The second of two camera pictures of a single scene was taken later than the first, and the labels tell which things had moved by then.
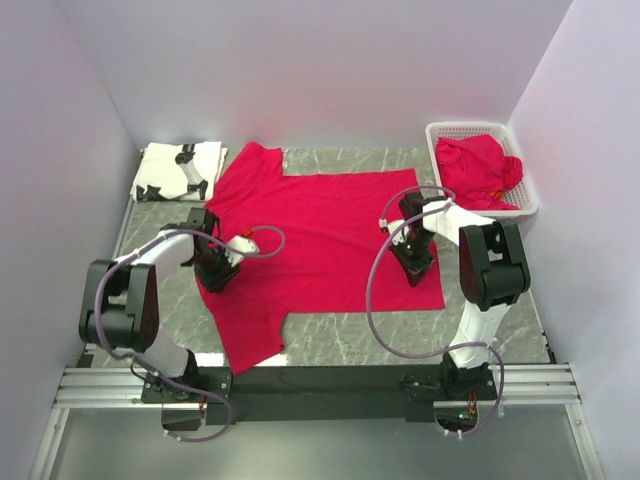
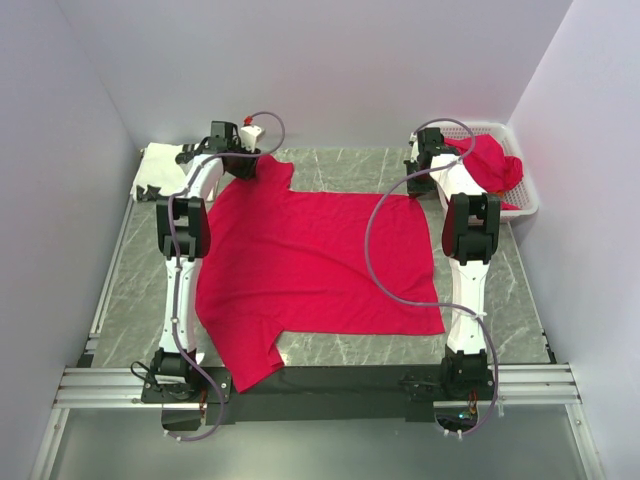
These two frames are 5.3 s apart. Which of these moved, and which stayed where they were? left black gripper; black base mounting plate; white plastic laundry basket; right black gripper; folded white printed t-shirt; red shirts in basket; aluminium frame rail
Moved: left black gripper; right black gripper
Stayed: white plastic laundry basket; red shirts in basket; aluminium frame rail; black base mounting plate; folded white printed t-shirt
